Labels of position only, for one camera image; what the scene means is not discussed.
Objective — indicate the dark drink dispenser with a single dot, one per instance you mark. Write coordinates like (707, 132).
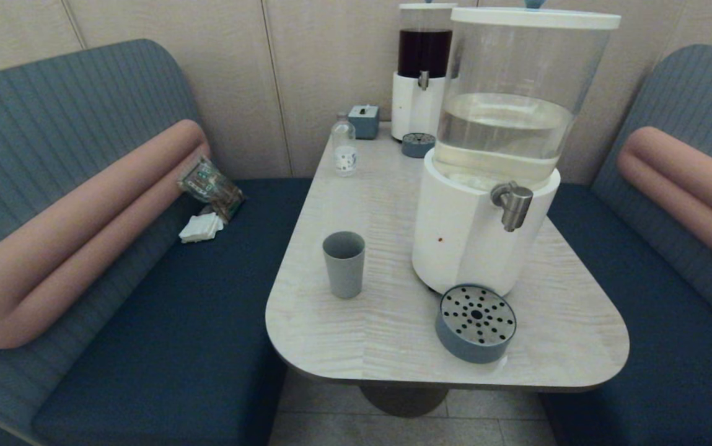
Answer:
(411, 105)

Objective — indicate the grey-blue plastic cup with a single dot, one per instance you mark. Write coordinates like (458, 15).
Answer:
(343, 272)

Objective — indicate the small blue round drip tray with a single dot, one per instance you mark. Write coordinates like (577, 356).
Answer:
(417, 148)

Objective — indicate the water dispenser white lid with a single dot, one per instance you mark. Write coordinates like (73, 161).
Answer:
(535, 17)

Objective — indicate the blue-grey tissue box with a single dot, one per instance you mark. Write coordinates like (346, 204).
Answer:
(364, 124)

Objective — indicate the dark drink dispenser tap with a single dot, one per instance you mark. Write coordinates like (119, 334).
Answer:
(423, 79)

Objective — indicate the blue-grey booth sofa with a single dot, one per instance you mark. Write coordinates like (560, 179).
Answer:
(672, 371)
(145, 341)

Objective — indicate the dark drink dispenser lid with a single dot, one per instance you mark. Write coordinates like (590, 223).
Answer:
(424, 5)

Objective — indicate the large blue round drip tray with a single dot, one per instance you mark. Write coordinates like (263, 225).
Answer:
(473, 347)

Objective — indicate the silver water dispenser tap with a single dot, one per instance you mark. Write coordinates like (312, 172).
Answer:
(514, 207)

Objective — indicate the white folded napkins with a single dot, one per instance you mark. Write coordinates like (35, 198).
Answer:
(201, 229)

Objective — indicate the dark round table pedestal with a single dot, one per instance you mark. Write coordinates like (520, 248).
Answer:
(402, 402)

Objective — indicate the green snack bag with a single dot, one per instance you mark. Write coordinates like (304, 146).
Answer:
(210, 186)

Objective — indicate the small clear bottle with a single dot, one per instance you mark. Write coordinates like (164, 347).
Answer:
(344, 158)

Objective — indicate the clear tank water dispenser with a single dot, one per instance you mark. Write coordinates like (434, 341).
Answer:
(455, 235)

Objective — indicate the pink bolster cushion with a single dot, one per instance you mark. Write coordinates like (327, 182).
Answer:
(690, 186)
(70, 241)

